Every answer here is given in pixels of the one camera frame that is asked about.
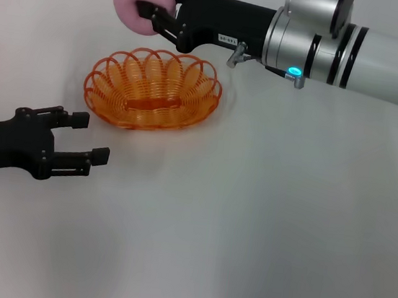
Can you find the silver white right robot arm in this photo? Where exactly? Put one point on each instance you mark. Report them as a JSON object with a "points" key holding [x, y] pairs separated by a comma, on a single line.
{"points": [[376, 62]]}

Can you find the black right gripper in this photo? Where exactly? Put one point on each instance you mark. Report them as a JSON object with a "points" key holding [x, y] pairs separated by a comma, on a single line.
{"points": [[229, 22]]}

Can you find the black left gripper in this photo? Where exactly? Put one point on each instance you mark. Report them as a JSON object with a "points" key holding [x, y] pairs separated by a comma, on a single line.
{"points": [[7, 143]]}

